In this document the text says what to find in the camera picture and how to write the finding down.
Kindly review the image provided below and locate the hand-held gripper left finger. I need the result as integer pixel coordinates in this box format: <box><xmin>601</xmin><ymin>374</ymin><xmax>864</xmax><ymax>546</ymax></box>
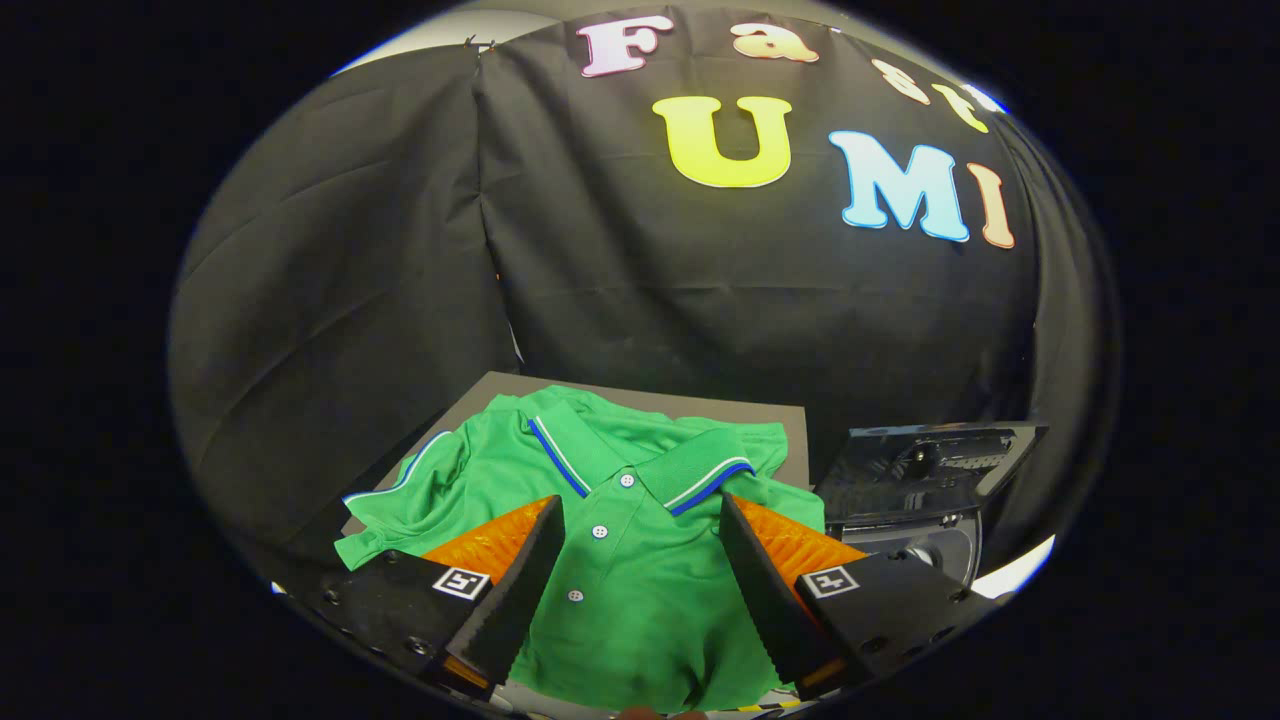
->
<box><xmin>300</xmin><ymin>495</ymin><xmax>566</xmax><ymax>701</ymax></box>

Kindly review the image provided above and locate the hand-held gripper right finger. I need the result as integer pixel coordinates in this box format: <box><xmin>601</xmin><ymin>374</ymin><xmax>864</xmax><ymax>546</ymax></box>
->
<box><xmin>718</xmin><ymin>493</ymin><xmax>1001</xmax><ymax>701</ymax></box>

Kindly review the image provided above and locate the green polo shirt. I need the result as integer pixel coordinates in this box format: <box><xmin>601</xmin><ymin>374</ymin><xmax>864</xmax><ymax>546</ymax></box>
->
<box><xmin>335</xmin><ymin>385</ymin><xmax>826</xmax><ymax>713</ymax></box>

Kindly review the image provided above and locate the grey cabinet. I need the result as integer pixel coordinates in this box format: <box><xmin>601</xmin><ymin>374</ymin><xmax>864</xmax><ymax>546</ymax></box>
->
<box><xmin>340</xmin><ymin>370</ymin><xmax>809</xmax><ymax>541</ymax></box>

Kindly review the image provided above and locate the white board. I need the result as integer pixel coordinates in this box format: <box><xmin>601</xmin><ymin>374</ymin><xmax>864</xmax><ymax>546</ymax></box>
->
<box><xmin>970</xmin><ymin>535</ymin><xmax>1057</xmax><ymax>599</ymax></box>

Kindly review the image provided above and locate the black backdrop cloth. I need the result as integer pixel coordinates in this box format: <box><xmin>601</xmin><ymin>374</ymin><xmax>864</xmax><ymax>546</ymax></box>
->
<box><xmin>168</xmin><ymin>5</ymin><xmax>1121</xmax><ymax>591</ymax></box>

